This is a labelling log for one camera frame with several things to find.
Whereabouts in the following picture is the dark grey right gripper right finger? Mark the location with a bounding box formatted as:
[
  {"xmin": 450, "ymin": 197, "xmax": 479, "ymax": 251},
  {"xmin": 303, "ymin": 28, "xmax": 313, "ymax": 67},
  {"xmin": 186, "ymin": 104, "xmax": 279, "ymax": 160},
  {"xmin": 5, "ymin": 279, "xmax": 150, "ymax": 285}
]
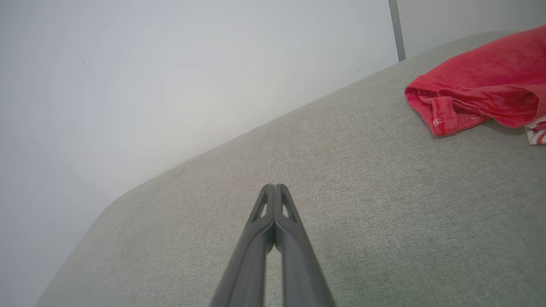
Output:
[{"xmin": 275, "ymin": 184, "xmax": 337, "ymax": 307}]

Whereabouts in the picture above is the grey vertical wall strip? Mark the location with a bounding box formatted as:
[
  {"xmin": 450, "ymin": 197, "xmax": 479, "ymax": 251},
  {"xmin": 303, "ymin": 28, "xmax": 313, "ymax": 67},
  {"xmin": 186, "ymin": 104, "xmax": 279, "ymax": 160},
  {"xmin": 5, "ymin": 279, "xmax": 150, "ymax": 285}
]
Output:
[{"xmin": 388, "ymin": 0, "xmax": 407, "ymax": 63}]

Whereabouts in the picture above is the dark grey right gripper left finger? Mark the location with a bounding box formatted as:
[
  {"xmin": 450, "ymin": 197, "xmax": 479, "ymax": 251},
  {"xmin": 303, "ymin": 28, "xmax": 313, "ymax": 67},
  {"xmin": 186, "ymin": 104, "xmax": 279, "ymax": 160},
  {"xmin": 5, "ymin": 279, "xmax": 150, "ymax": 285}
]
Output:
[{"xmin": 210, "ymin": 184, "xmax": 276, "ymax": 307}]

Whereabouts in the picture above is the red white sports jersey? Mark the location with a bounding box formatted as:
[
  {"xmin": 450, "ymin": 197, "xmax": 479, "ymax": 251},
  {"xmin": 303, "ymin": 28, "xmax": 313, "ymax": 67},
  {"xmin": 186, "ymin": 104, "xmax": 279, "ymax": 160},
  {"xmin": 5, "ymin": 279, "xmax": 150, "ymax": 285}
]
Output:
[{"xmin": 404, "ymin": 26, "xmax": 546, "ymax": 146}]

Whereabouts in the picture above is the grey fabric sofa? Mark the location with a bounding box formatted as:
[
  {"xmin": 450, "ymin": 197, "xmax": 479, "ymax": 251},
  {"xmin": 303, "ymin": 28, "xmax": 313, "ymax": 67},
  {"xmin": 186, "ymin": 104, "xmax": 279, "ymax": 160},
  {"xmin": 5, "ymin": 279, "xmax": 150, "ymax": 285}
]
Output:
[{"xmin": 33, "ymin": 30, "xmax": 546, "ymax": 307}]

